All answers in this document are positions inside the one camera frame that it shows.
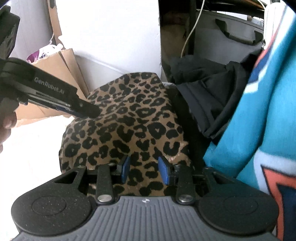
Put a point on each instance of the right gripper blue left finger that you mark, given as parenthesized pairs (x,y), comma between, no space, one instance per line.
(122,170)

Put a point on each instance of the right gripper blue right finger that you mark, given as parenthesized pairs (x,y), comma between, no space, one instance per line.
(166,171)

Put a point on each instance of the leopard print garment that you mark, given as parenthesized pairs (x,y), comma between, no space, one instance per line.
(137,120)

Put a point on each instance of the person left hand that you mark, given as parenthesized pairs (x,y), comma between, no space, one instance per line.
(7,124)

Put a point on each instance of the pink white packages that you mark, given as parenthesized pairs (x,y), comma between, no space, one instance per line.
(44,52)

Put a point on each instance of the cream bear print bedsheet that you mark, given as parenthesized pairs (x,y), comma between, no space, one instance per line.
(29,159)

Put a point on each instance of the folded black garment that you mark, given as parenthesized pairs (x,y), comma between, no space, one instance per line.
(206,93)

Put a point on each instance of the teal printed garment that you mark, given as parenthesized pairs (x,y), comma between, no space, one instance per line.
(258,145)

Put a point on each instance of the grey storage bag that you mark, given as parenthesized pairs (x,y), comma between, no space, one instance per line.
(222,38)

